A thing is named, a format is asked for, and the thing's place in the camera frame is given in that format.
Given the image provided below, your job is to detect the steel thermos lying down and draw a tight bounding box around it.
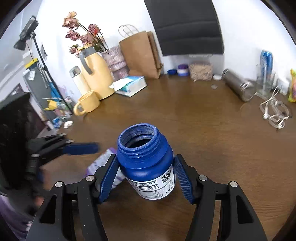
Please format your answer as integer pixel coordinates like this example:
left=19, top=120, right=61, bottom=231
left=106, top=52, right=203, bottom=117
left=222, top=69, right=255, bottom=102

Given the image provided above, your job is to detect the crumpled white tissue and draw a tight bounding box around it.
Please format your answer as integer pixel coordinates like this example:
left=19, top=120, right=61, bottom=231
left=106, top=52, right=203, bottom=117
left=63, top=121, right=73, bottom=129

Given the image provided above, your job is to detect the yellow mug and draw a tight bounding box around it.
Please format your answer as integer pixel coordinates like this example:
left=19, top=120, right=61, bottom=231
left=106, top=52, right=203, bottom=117
left=73, top=90, right=100, bottom=116

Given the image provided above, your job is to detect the tissue box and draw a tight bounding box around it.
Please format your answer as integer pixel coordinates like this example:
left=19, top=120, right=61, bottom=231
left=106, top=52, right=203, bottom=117
left=109, top=76, right=147, bottom=97

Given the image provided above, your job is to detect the blue jar lid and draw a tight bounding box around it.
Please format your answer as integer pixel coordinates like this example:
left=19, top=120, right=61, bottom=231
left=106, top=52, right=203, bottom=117
left=167, top=69, right=178, bottom=75

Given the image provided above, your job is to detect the yellow thermos jug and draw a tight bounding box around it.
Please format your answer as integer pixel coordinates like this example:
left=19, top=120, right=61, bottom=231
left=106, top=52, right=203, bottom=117
left=78, top=44, right=115, bottom=100

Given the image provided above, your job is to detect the small purple cream jar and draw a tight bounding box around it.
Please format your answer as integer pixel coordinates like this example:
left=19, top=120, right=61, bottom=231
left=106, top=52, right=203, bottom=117
left=177, top=64, right=190, bottom=77

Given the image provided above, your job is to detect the white charging cable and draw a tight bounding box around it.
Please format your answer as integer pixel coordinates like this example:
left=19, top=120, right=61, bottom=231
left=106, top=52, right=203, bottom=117
left=254, top=85, right=293, bottom=130

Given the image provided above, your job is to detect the small white jar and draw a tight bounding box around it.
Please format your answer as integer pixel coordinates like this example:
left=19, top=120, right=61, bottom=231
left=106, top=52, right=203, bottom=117
left=213, top=74, right=222, bottom=81

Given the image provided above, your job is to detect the clear drinking glass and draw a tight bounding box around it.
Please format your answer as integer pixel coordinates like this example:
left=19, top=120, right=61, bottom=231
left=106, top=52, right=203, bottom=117
left=256, top=64, right=273, bottom=98

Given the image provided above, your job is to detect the cluttered wire storage rack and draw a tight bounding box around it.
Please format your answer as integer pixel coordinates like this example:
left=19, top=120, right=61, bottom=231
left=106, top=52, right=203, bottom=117
left=44, top=97, right=72, bottom=130

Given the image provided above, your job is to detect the purple pill jar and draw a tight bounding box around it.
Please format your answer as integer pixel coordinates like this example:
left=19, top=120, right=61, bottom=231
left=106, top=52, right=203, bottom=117
left=85, top=146, right=127, bottom=190

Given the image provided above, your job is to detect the colourful snack packet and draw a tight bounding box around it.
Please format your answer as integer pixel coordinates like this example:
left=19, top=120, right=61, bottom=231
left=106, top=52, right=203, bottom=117
left=288, top=69, right=296, bottom=102

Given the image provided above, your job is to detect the dried pink flower bouquet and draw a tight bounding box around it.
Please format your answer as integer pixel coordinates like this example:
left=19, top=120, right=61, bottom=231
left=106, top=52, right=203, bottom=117
left=62, top=11, right=109, bottom=56

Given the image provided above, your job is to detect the studio lamp head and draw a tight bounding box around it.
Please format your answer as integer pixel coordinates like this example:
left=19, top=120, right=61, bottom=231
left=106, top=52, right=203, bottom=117
left=14, top=16, right=39, bottom=51

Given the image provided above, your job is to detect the cream travel tumbler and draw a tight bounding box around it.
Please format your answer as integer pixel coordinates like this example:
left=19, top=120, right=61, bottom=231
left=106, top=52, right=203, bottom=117
left=69, top=66, right=91, bottom=95

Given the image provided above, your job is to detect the blue pill jar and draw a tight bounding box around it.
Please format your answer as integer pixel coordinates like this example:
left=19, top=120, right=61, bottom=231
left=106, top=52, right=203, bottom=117
left=117, top=123, right=175, bottom=200

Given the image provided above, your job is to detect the purple garment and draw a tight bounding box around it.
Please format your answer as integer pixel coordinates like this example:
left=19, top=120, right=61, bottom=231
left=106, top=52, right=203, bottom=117
left=1, top=195, right=33, bottom=240

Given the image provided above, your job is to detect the black light stand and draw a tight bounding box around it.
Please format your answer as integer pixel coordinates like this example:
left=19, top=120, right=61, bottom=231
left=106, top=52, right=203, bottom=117
left=31, top=32, right=74, bottom=114

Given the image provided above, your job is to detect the brown paper bag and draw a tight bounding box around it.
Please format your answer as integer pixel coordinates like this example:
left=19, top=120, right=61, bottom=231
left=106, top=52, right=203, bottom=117
left=118, top=25, right=163, bottom=79

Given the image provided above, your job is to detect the pink patterned vase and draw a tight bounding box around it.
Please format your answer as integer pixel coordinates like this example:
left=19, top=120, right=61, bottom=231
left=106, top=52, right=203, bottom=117
left=101, top=45, right=130, bottom=81

